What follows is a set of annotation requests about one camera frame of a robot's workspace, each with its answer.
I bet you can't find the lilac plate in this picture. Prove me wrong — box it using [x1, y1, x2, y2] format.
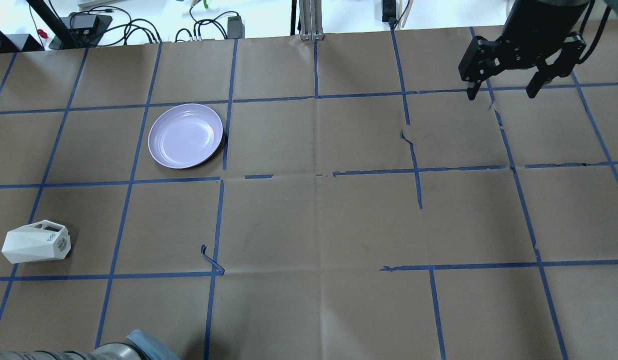
[147, 104, 224, 170]

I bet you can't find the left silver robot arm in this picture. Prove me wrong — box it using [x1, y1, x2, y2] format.
[0, 329, 180, 360]

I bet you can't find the white faceted cup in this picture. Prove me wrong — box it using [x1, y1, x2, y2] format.
[2, 219, 72, 264]

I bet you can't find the black power adapter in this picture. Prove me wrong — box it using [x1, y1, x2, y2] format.
[226, 14, 244, 40]

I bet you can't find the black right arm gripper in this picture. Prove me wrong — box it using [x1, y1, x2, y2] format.
[458, 0, 589, 101]

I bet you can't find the brown paper table cover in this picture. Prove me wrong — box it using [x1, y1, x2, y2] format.
[0, 22, 618, 360]

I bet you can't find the aluminium frame post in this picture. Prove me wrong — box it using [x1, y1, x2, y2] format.
[297, 0, 324, 42]

